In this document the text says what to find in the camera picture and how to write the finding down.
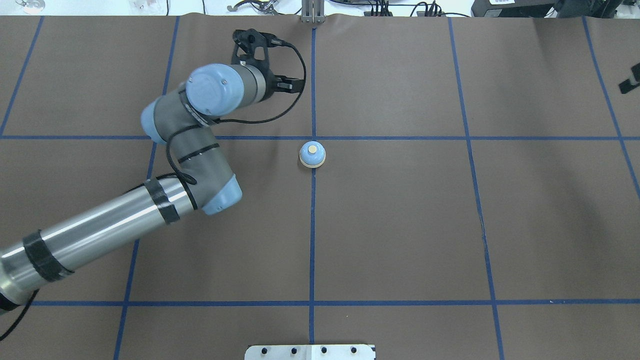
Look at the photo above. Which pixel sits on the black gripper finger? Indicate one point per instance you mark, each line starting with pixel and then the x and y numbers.
pixel 290 85
pixel 631 83

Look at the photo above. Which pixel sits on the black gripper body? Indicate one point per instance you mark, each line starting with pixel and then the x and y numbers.
pixel 271 83

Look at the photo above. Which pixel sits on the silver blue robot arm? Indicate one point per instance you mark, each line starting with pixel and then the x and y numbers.
pixel 201 179

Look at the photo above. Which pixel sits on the brown table mat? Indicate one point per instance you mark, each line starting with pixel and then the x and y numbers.
pixel 479 198

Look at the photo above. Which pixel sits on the clear tape roll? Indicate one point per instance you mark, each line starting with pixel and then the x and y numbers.
pixel 31 7

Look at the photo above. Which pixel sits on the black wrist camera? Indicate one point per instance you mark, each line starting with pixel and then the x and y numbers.
pixel 251 47

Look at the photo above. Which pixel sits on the aluminium frame post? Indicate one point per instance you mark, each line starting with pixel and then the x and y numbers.
pixel 313 11

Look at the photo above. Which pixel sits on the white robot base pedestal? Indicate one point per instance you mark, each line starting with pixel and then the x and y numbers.
pixel 311 352

